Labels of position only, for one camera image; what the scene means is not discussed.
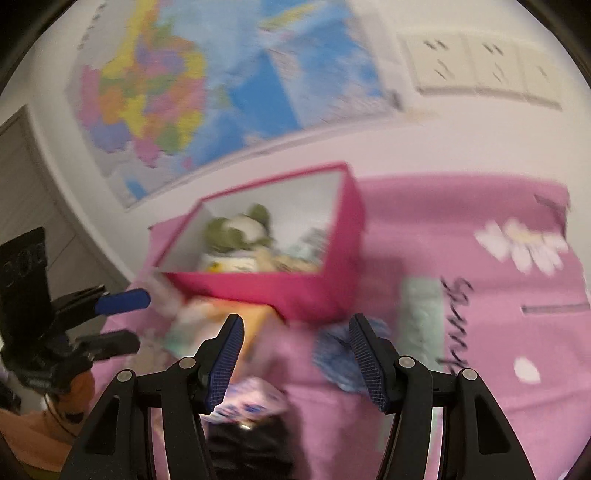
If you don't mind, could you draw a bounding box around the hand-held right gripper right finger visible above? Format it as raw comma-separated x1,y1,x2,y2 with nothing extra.
348,313,536,480

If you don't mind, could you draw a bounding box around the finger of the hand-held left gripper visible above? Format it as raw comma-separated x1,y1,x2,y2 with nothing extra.
76,330,141,363
53,285,151,324

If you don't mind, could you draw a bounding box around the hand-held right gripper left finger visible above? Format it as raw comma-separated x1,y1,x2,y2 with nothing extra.
60,313,245,480

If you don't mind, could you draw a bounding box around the pink cardboard box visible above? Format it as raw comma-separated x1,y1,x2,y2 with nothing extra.
152,161,368,324

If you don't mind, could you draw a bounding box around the black velvet cloth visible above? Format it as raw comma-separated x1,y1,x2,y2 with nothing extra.
205,411,305,480

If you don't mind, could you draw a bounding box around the green frog plush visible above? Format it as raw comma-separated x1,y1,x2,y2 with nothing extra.
203,203,275,254

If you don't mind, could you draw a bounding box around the person's left forearm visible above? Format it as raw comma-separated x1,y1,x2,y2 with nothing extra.
0,406,88,469

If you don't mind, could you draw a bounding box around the person's left hand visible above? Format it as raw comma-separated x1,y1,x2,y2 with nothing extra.
60,364,95,416

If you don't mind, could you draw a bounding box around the blue gingham scrunchie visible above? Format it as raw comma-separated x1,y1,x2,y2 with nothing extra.
314,318,393,393

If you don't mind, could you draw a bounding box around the pastel tissue pack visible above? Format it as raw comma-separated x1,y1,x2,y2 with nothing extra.
166,295,278,365

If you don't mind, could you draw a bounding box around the purple patterned tissue pack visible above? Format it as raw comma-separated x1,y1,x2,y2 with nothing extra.
205,376,289,425

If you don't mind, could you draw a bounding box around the grey door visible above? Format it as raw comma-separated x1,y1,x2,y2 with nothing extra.
0,105,130,324

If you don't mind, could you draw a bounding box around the pink printed bed sheet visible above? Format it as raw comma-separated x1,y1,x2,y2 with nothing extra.
92,173,591,480

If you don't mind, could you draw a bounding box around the colourful wall map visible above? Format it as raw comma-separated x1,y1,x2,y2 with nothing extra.
65,0,407,210

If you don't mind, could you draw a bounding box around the white wall socket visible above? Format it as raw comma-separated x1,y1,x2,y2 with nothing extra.
466,34,529,100
402,32,476,95

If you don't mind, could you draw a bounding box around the white wall switch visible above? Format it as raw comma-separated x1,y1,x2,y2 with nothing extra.
522,44,566,112

